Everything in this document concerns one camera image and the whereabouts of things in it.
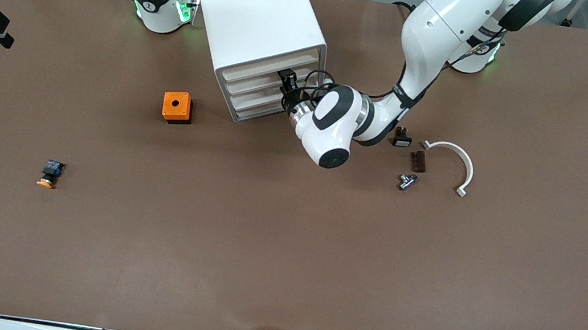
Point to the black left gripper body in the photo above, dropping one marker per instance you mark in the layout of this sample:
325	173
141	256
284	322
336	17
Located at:
290	98

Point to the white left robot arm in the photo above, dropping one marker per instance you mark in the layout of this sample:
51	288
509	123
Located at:
440	24

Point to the black white-capped push button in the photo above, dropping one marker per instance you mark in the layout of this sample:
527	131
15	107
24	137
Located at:
403	140

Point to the yellow push button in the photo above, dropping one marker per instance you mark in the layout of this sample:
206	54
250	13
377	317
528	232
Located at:
50	174

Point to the orange box with hole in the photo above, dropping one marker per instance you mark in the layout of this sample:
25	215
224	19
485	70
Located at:
175	111

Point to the brown terminal block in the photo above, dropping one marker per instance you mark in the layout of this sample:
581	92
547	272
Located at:
418	162

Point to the small silver purple connector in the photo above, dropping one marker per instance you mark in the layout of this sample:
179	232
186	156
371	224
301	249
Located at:
406	182

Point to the white curved plastic clamp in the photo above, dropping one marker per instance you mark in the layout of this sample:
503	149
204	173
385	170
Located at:
464	159

